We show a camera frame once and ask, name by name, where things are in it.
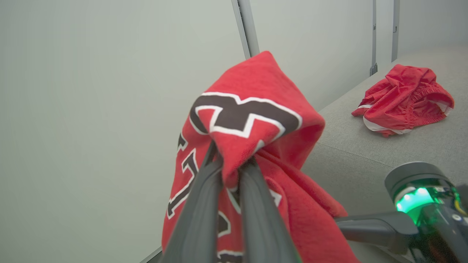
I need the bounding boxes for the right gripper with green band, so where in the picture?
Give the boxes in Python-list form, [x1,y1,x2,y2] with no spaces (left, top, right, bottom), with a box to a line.
[335,162,468,263]

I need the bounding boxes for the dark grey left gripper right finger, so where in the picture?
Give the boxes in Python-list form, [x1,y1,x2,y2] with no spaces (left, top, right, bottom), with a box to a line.
[238,157,302,263]

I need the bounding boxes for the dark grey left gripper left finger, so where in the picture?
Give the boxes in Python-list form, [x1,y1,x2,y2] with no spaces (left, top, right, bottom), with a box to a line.
[159,141,223,263]

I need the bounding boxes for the red jersey with black lettering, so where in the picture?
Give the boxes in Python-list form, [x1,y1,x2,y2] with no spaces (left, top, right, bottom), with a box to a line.
[162,50,361,263]

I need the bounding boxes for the light grey fabric sofa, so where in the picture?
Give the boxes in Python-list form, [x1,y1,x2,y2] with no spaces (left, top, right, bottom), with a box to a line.
[302,46,468,263]

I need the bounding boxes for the red shorts with white trim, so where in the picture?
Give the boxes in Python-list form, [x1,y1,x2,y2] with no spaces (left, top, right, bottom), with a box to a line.
[351,64,455,137]

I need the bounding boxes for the grey metal wall post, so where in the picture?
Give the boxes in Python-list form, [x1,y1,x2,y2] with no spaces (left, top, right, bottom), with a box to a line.
[391,0,400,62]
[231,0,260,59]
[369,0,378,76]

